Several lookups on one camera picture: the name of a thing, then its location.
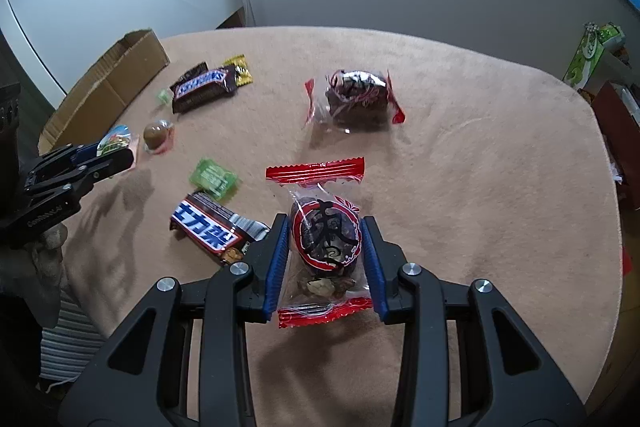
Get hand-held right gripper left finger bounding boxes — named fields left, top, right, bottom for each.
left=57, top=213, right=291, bottom=427

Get red box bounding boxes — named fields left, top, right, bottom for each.
left=594, top=82, right=640, bottom=210

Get striped cloth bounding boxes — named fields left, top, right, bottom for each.
left=39, top=299, right=107, bottom=383

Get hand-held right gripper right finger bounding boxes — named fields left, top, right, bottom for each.
left=360, top=215, right=587, bottom=427

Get green patterned box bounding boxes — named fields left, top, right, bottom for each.
left=564, top=22, right=627, bottom=90

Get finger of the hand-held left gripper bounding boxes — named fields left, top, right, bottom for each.
left=22, top=149, right=136, bottom=204
left=38, top=142, right=103, bottom=175

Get yellow candy wrapper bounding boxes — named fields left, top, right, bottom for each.
left=223, top=54, right=254, bottom=88

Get brown chocolate bar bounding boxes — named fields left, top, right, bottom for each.
left=169, top=62, right=240, bottom=115
left=168, top=191, right=271, bottom=268

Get person's left hand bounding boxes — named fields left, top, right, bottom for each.
left=27, top=223, right=70, bottom=329

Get red-edged date snack packet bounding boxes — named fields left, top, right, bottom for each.
left=264, top=158, right=375, bottom=330
left=302, top=68, right=407, bottom=134

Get colourful lid jelly cup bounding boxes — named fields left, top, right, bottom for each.
left=98, top=125, right=139, bottom=164

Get cardboard box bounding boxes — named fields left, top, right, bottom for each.
left=38, top=29, right=171, bottom=154

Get green candy packet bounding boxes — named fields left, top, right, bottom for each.
left=188, top=158, right=240, bottom=202

